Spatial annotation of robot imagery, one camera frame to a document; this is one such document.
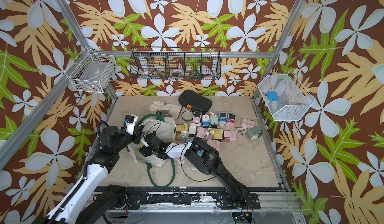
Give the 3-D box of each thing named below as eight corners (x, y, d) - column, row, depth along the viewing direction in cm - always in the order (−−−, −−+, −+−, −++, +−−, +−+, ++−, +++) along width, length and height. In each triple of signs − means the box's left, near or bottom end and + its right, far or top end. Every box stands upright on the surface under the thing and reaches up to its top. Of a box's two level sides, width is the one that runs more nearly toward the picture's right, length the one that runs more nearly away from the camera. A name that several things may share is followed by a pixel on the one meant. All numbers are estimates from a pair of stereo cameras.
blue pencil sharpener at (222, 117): (217, 127, 105) (219, 119, 98) (216, 119, 109) (218, 112, 102) (225, 127, 105) (228, 119, 98) (224, 119, 109) (226, 112, 102)
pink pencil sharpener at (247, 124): (242, 131, 102) (244, 128, 98) (239, 121, 107) (241, 117, 104) (254, 131, 102) (257, 128, 98) (251, 121, 108) (253, 117, 104)
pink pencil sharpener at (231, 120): (226, 127, 104) (228, 121, 98) (225, 119, 108) (227, 113, 102) (234, 127, 104) (237, 121, 98) (232, 119, 108) (235, 113, 102)
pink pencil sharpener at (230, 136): (224, 143, 96) (225, 139, 93) (222, 133, 101) (224, 130, 97) (236, 143, 96) (238, 139, 93) (234, 133, 101) (236, 130, 97)
